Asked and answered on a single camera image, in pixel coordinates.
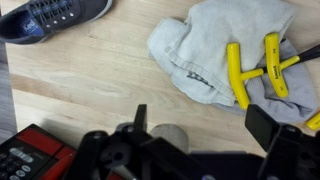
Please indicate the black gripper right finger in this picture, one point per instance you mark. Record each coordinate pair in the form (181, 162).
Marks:
(261, 126)

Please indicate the light grey crumpled cloth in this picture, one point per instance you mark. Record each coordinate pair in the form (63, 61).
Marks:
(193, 53)

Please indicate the grey metal cylinder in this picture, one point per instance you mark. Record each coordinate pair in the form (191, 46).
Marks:
(173, 134)

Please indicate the red black microwave oven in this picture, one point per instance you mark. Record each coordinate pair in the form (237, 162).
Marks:
(35, 154)

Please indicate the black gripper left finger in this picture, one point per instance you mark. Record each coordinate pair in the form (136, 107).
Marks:
(140, 120)

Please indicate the grey canvas sneaker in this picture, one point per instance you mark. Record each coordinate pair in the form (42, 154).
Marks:
(37, 20)

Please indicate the yellow T-handle key on cloth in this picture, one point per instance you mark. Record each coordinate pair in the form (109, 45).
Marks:
(275, 66)

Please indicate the long yellow T-handle hex key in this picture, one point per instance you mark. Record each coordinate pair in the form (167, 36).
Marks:
(314, 122)

